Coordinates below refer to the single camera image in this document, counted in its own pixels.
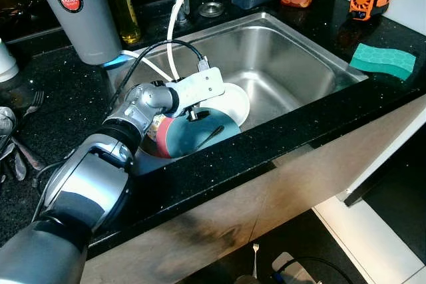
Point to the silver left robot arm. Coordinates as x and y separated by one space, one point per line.
86 191

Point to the large steel spoon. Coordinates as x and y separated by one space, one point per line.
6 123

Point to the white bowl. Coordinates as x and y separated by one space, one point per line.
234 103

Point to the stainless steel sink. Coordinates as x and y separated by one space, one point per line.
286 64

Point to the dark slim utensil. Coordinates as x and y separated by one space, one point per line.
210 136

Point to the brown cabinet door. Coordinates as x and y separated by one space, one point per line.
173 231
333 164

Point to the red plate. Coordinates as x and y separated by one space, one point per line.
163 143

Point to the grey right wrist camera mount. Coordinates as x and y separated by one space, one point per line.
289 265

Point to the green sponge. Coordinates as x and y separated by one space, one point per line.
383 61

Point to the light blue plate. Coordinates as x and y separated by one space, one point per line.
193 139

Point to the grey cylindrical water filter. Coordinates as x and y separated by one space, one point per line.
76 24

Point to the olive oil bottle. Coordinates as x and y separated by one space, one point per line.
124 8

